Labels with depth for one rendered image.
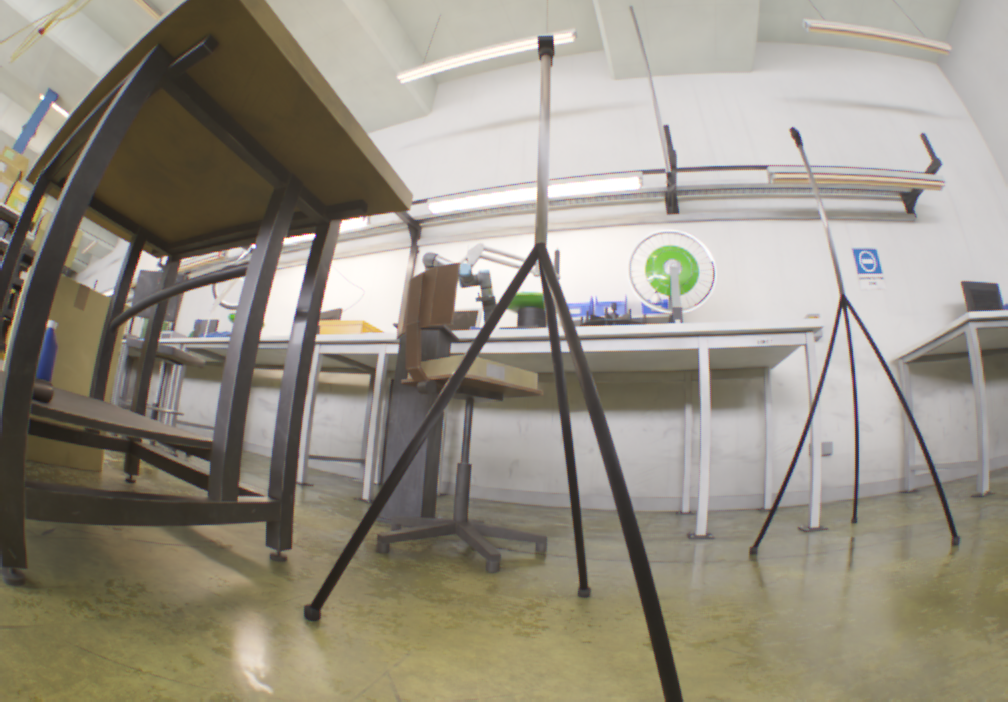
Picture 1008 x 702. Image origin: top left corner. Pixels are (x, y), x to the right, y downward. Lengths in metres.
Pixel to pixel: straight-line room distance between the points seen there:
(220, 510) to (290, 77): 0.85
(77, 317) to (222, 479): 1.05
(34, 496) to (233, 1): 0.81
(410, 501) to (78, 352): 1.44
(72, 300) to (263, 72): 1.21
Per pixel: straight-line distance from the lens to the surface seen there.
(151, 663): 0.64
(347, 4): 4.12
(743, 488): 2.81
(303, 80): 0.84
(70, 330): 1.79
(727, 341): 1.93
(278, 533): 1.09
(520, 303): 1.96
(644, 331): 1.85
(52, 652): 0.65
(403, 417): 1.77
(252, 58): 0.85
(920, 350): 3.03
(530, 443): 2.84
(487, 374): 1.27
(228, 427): 0.92
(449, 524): 1.41
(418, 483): 1.74
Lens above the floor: 0.35
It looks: 17 degrees up
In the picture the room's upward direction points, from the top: 4 degrees clockwise
